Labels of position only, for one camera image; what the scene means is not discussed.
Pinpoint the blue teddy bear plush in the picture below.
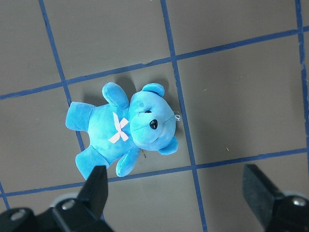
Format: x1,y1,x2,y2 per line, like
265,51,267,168
65,82,179,179

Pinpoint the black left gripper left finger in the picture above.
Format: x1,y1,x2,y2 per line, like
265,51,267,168
0,166,113,232

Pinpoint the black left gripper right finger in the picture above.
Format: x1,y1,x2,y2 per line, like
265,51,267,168
242,164,309,232

